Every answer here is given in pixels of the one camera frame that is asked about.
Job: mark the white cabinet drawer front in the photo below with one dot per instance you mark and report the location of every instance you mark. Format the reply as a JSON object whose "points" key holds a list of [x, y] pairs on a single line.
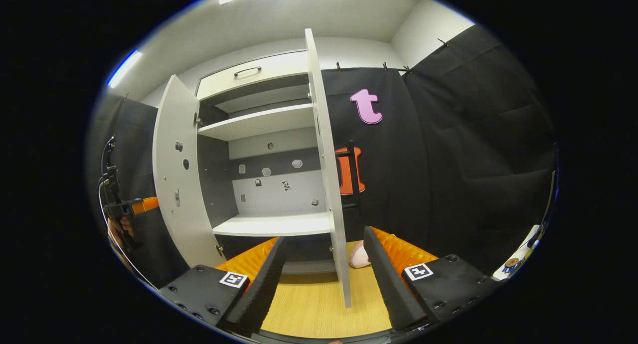
{"points": [[279, 70]]}

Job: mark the cabinet door with bulb sticker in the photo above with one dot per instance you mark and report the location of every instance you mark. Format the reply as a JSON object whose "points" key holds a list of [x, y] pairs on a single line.
{"points": [[326, 159]]}

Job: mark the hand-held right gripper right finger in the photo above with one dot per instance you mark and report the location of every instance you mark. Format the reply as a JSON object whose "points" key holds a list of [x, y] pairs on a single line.
{"points": [[386, 284]]}

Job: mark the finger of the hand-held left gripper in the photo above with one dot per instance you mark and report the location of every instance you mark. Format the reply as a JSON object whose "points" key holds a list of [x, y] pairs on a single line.
{"points": [[147, 205]]}

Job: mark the small ceiling light panel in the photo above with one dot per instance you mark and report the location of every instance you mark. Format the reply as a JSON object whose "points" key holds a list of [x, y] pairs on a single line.
{"points": [[124, 69]]}

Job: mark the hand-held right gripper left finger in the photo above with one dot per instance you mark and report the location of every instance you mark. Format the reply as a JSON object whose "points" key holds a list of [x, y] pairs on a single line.
{"points": [[264, 289]]}

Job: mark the white double-door shoe cabinet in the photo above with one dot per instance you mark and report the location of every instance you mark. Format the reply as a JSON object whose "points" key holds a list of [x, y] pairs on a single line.
{"points": [[274, 184]]}

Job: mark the white packet with blue print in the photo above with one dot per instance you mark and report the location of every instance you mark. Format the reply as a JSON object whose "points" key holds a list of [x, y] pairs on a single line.
{"points": [[513, 264]]}

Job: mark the black backdrop cloth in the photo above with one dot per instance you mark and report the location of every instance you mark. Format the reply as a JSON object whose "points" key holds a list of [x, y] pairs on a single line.
{"points": [[448, 159]]}

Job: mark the cabinet door with camera sticker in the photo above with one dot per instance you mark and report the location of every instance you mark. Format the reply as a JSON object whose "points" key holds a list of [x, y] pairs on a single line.
{"points": [[174, 184]]}

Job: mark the white cabinet shelf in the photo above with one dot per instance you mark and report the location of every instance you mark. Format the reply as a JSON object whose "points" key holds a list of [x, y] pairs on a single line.
{"points": [[259, 122], [274, 225]]}

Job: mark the pink slipper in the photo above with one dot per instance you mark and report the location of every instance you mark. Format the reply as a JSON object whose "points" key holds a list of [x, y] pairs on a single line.
{"points": [[360, 257]]}

